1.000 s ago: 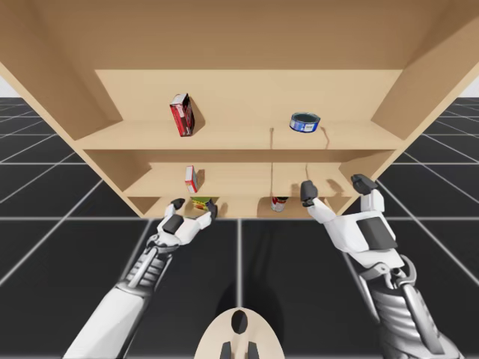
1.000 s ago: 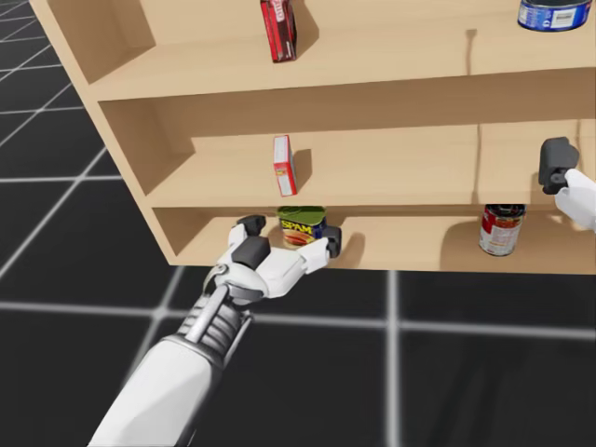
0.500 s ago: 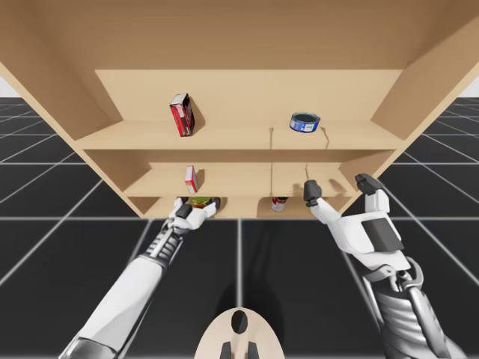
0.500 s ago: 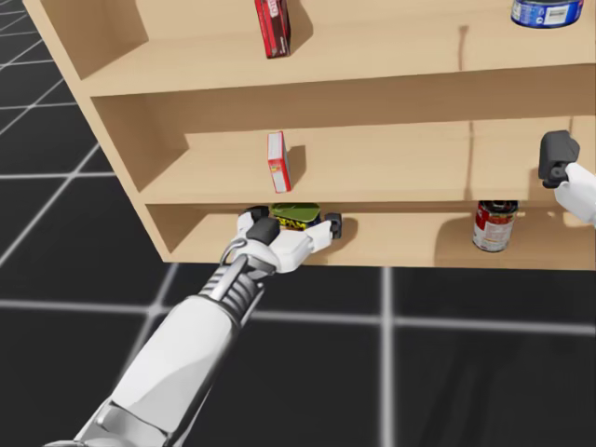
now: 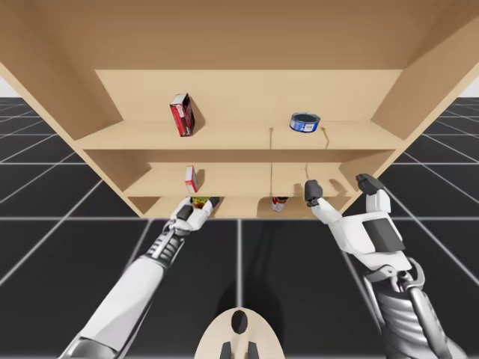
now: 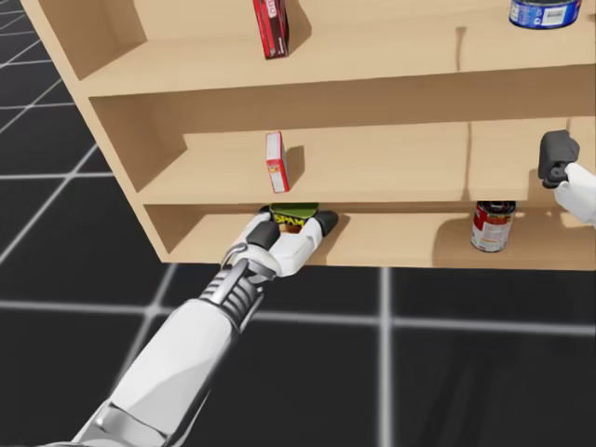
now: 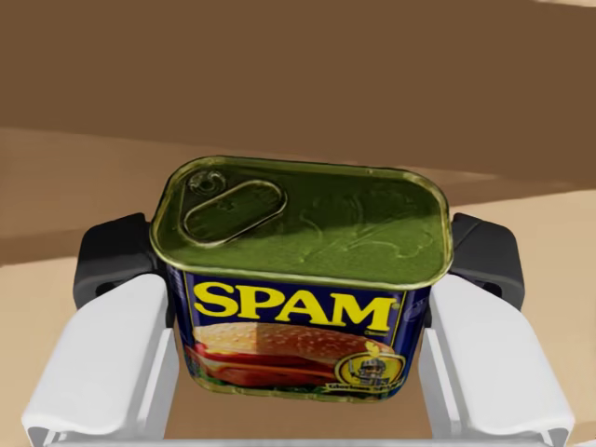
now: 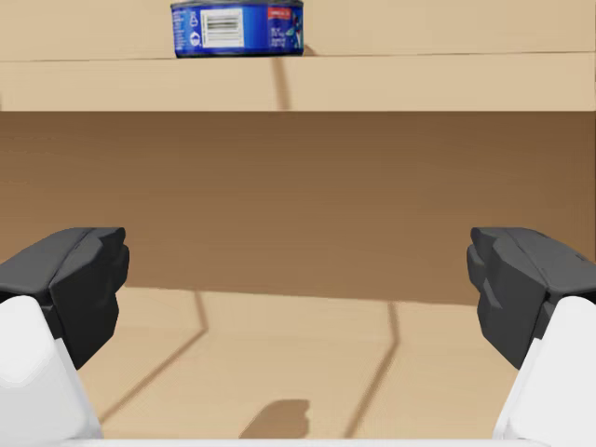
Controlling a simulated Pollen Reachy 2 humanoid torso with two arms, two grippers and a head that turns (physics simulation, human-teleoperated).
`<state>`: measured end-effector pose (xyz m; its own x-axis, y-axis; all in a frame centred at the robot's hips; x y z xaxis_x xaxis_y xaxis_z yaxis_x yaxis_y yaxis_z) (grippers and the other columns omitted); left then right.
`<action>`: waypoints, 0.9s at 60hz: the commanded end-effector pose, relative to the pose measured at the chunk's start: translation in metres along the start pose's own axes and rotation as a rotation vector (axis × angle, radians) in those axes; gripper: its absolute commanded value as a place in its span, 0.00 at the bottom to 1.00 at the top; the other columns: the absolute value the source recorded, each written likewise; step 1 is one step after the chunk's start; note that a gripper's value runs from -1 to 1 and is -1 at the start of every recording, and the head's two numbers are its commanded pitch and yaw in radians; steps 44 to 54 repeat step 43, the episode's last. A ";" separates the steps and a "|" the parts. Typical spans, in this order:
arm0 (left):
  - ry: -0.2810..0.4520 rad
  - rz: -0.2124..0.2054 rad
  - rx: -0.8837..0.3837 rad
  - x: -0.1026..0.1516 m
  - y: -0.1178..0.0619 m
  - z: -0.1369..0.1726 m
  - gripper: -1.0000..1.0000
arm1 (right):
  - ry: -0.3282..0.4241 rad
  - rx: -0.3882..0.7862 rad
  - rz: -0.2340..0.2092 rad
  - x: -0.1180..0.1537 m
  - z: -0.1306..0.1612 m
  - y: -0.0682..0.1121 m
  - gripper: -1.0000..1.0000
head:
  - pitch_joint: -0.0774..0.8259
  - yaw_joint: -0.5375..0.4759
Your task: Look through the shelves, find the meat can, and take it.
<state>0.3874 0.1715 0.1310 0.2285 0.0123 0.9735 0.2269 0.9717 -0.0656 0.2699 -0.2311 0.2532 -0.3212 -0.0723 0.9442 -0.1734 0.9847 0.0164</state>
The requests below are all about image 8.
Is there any blue flat can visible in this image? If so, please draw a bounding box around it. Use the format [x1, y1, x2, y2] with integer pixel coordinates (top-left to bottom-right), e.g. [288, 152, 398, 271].
[169, 0, 305, 60]

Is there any pale wooden shelf unit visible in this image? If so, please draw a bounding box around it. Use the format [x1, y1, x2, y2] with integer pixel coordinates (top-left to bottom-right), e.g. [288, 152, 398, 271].
[0, 0, 596, 440]

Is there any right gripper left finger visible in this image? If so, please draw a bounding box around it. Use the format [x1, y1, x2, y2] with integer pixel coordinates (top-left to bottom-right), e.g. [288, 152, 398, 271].
[0, 226, 131, 440]

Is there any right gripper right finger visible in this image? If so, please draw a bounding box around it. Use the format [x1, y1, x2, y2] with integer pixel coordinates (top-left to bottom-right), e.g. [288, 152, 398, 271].
[466, 226, 596, 440]

